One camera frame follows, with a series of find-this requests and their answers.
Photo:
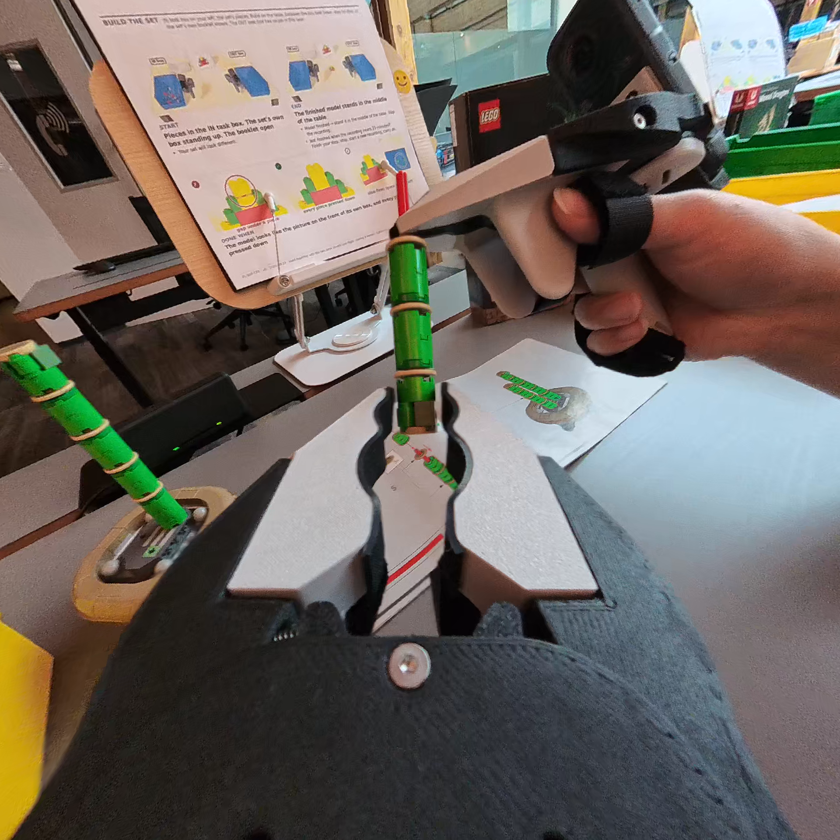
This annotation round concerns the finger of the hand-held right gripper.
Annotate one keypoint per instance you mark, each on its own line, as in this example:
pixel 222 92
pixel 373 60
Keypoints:
pixel 492 177
pixel 446 239

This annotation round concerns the yellow smiley sticker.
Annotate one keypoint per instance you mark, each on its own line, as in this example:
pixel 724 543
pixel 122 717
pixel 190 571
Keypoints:
pixel 401 81

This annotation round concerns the person's right hand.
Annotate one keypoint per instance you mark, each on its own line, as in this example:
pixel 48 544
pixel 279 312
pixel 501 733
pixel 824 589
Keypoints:
pixel 735 275

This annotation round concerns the black device with green lights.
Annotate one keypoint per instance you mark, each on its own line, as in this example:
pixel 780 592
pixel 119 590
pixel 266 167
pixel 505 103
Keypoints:
pixel 190 426

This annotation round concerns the tan brick pot with stalk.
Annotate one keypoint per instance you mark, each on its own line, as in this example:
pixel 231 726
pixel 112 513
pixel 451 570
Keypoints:
pixel 118 459

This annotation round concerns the grey desk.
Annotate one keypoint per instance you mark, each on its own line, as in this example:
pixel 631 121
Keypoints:
pixel 722 525

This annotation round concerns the yellow bin with green bricks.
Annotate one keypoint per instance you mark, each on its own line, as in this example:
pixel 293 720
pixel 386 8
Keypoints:
pixel 23 722

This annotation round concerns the green brick bamboo stalk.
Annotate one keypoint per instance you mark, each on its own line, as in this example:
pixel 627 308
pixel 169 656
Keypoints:
pixel 410 341

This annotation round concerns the black bamboo product box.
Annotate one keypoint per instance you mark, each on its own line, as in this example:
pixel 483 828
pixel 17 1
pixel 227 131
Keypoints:
pixel 512 111

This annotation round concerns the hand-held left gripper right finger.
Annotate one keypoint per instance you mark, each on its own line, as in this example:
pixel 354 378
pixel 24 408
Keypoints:
pixel 518 525

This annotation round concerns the printed instruction sheet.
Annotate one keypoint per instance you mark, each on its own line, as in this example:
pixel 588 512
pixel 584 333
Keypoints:
pixel 262 131

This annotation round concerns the background desk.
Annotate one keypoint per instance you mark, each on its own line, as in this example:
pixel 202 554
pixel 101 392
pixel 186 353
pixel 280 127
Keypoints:
pixel 79 289

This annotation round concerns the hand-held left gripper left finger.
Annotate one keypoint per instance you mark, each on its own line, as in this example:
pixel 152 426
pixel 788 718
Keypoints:
pixel 308 525

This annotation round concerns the white instruction booklet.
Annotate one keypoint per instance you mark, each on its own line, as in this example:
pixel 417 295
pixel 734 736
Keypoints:
pixel 590 407

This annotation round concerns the black office chair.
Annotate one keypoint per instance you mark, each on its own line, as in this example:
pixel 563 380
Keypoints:
pixel 243 328

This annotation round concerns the dark green product box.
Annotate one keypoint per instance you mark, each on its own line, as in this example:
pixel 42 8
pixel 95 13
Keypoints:
pixel 764 105

